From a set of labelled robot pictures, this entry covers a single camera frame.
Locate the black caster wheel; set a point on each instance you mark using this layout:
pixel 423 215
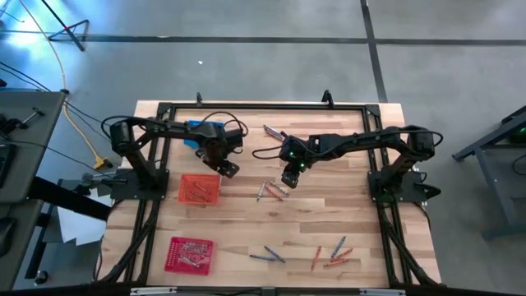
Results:
pixel 41 278

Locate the blue plastic basket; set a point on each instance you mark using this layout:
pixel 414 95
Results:
pixel 190 144

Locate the black computer mouse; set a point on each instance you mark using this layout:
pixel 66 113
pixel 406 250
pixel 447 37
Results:
pixel 5 236

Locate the black clamp tool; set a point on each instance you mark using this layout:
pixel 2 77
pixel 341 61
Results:
pixel 12 123

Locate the silver bracket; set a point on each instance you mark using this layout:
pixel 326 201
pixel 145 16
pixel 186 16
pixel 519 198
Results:
pixel 152 291
pixel 382 292

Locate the black keyboard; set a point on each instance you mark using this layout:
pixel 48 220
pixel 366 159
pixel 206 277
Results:
pixel 6 160

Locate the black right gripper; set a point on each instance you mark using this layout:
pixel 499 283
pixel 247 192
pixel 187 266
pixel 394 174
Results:
pixel 293 160

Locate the brown crayon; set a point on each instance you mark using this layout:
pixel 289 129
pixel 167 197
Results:
pixel 279 188

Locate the grey desk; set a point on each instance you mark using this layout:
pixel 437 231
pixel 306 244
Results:
pixel 37 123

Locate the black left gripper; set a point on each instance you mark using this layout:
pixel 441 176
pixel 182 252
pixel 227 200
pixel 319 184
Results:
pixel 211 150

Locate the dark grey metal table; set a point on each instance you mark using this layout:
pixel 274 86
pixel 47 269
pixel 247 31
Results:
pixel 493 185

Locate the orange plastic basket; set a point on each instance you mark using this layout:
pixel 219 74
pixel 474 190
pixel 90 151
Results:
pixel 211 181

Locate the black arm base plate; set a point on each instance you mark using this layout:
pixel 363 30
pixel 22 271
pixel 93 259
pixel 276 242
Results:
pixel 123 192
pixel 417 178

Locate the white paper sheets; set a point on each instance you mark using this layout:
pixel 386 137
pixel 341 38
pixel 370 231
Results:
pixel 78 226

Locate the red plastic basket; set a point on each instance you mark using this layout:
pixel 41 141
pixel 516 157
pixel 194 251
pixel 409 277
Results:
pixel 172 269

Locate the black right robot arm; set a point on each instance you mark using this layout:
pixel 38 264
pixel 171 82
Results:
pixel 370 141

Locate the white crayon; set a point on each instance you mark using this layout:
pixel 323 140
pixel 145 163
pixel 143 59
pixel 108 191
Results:
pixel 261 191

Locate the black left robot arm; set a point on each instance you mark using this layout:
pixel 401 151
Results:
pixel 172 126

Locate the black tripod stand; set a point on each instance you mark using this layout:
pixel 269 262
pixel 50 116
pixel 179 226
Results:
pixel 65 29

